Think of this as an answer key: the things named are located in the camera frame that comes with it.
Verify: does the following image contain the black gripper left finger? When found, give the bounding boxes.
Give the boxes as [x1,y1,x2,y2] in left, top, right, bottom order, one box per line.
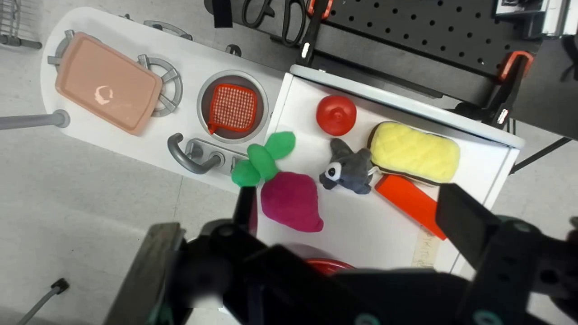
[233,184,260,242]

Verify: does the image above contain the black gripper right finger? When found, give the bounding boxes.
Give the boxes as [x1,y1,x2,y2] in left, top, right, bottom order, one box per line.
[435,183,504,276]

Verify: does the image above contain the purple plush beet green leaves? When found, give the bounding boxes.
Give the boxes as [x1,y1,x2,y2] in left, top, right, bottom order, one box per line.
[229,130,325,233]

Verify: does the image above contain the red plastic bowl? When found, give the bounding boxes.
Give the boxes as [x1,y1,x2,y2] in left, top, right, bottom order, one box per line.
[304,257,358,278]

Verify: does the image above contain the orange rectangular block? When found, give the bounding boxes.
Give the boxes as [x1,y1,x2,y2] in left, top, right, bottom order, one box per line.
[374,174,450,242]

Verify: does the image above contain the grey toy faucet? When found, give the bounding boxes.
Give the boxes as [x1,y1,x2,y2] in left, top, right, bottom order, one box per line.
[166,132,242,177]

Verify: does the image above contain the yellow striped plush sponge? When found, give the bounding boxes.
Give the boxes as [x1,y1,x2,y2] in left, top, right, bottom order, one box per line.
[367,121,462,186]

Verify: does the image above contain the white toy kitchen cabinet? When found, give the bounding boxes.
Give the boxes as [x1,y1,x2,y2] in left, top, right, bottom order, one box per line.
[231,63,526,285]

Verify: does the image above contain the orange perforated strainer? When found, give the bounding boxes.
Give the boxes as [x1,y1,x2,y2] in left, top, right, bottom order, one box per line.
[206,81,260,136]

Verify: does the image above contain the grey plush mouse toy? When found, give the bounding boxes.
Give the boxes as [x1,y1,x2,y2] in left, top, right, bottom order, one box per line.
[318,139,378,195]

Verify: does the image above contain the red round plastic toy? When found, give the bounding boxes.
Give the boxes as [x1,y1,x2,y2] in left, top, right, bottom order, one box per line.
[314,92,358,137]

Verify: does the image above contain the white toy sink counter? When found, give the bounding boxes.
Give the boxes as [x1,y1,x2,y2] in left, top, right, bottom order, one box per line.
[40,6,285,192]

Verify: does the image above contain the pink plastic tray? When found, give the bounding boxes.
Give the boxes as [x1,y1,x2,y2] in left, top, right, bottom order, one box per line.
[54,33,164,136]

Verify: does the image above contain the grey stove burner ring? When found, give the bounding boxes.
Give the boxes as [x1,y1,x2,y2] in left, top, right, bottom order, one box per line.
[137,53,184,118]
[47,29,78,69]

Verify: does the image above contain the black clamp orange handle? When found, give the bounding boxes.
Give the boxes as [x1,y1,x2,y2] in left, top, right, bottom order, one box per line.
[298,0,336,62]
[457,49,537,128]

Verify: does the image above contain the grey wire basket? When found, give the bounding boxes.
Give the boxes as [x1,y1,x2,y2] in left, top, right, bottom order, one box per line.
[0,0,43,51]

